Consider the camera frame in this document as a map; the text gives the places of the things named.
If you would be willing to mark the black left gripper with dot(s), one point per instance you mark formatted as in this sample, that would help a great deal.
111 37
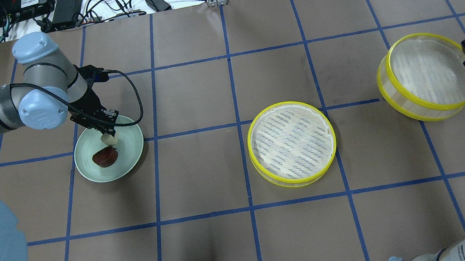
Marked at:
86 105

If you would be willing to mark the dark brown bun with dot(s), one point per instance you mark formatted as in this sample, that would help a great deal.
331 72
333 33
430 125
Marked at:
105 157

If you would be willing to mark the white bun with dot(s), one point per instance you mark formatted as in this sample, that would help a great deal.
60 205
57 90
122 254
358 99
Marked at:
110 140

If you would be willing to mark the black electronics box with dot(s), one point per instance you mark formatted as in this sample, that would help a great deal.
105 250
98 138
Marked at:
66 14

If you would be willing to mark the yellow rimmed bamboo steamer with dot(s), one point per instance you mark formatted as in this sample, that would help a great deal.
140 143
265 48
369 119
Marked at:
423 77
291 144

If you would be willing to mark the light green plate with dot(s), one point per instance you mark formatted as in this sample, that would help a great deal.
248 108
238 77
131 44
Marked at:
129 146

